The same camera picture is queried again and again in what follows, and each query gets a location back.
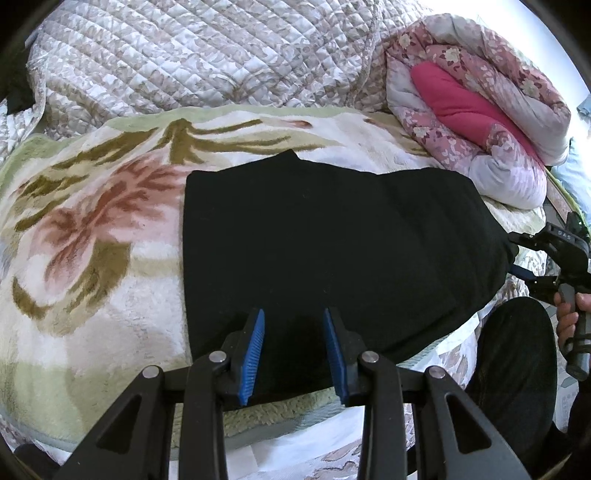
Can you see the black pants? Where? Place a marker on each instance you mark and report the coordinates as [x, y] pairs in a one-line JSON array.
[[323, 230]]

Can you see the quilted leaf-print bedspread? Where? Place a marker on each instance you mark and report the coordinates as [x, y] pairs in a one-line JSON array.
[[184, 55]]

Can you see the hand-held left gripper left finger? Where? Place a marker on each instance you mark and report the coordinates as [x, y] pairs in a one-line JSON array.
[[253, 355]]

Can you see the floral fleece blanket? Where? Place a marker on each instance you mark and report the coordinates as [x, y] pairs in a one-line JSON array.
[[92, 230]]

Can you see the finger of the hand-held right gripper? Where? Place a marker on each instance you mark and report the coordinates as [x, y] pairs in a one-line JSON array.
[[528, 240], [526, 274]]

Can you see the person's right hand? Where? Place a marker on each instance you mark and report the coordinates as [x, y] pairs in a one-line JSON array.
[[565, 318]]

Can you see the person's dark trouser leg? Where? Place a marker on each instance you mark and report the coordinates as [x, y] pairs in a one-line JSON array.
[[512, 369]]

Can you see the pink floral comforter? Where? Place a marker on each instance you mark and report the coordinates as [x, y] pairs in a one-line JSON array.
[[461, 69]]

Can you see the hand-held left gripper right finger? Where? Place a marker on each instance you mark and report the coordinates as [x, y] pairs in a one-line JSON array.
[[334, 355]]

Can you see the black cloth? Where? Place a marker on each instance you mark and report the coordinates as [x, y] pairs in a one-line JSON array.
[[18, 87]]

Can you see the light blue pillow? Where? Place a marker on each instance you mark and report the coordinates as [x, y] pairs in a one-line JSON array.
[[577, 170]]

